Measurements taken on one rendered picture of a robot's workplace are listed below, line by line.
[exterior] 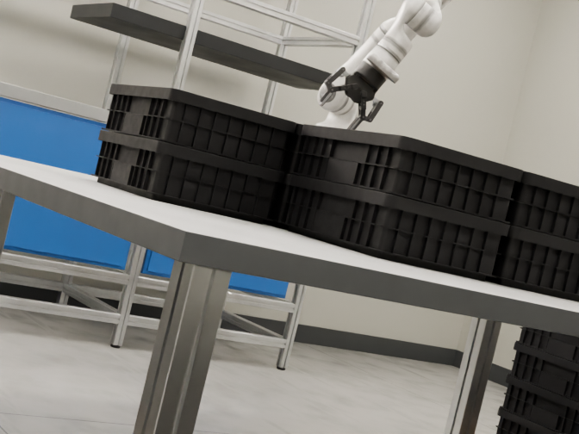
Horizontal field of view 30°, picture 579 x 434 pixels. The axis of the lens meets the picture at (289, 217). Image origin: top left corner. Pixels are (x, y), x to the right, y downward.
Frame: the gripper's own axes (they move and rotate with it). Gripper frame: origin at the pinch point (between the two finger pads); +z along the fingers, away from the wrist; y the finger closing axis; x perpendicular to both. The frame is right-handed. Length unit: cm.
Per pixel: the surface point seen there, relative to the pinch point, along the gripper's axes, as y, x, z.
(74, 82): 51, -267, 44
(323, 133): 7.2, 36.4, 7.9
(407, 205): -8, 64, 10
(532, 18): -133, -376, -158
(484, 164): -16, 58, -6
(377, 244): -8, 64, 19
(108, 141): 38, 7, 39
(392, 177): -3, 62, 8
